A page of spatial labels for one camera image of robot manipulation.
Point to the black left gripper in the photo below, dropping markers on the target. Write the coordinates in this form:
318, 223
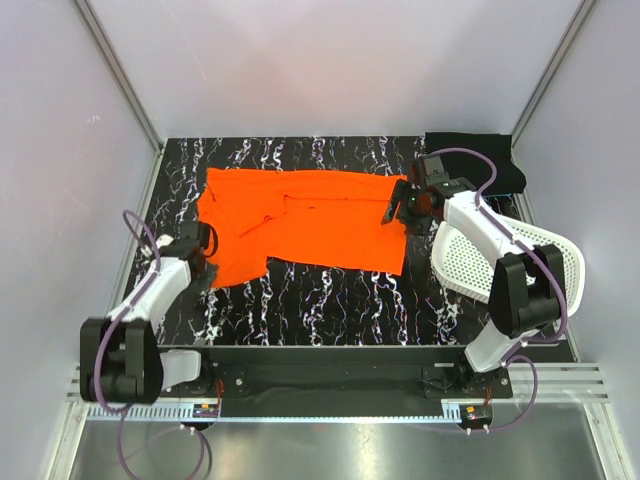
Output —
208, 273

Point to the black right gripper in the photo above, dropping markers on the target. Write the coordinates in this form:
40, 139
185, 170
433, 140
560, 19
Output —
400, 206

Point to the orange t shirt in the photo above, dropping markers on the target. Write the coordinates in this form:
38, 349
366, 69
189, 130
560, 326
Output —
316, 217

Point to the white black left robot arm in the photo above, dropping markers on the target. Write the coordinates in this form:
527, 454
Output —
120, 360

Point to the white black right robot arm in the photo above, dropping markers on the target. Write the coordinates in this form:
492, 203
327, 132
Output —
527, 291

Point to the white perforated plastic basket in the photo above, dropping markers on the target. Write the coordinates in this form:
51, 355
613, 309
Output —
461, 267

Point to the black marble pattern mat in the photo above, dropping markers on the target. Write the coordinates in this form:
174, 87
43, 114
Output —
295, 304

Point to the folded black t shirt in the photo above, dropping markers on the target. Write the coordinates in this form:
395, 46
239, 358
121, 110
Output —
496, 147

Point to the left orange connector board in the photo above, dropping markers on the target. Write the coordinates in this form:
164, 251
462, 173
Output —
206, 410

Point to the orange connector board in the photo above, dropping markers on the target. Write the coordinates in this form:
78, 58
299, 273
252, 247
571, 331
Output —
478, 412
206, 410

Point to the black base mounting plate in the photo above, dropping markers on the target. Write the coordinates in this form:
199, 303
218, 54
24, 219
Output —
380, 382

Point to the right orange connector board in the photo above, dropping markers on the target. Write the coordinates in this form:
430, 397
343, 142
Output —
478, 412

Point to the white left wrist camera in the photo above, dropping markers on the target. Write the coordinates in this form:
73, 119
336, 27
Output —
162, 241

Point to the left aluminium corner post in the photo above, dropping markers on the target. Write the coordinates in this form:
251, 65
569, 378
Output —
107, 52

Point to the aluminium corner post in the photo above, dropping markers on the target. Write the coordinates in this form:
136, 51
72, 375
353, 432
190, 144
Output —
107, 52
564, 46

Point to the aluminium front frame rail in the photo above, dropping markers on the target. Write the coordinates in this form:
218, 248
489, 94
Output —
522, 385

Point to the right aluminium corner post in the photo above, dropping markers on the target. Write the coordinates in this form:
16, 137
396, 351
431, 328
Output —
564, 46

